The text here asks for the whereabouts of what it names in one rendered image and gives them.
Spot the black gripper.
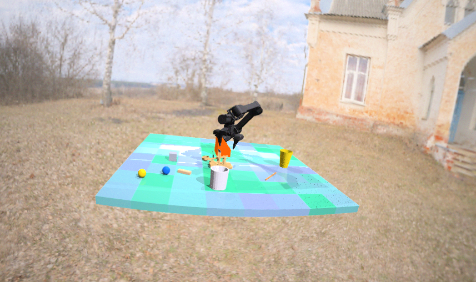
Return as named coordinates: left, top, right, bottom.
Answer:
left=213, top=124, right=244, bottom=149

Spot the yellow cup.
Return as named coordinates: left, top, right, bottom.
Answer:
left=280, top=149, right=293, bottom=168

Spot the white cup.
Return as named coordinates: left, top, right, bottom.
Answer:
left=210, top=166, right=229, bottom=190

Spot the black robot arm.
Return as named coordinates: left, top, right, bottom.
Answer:
left=218, top=101, right=263, bottom=143

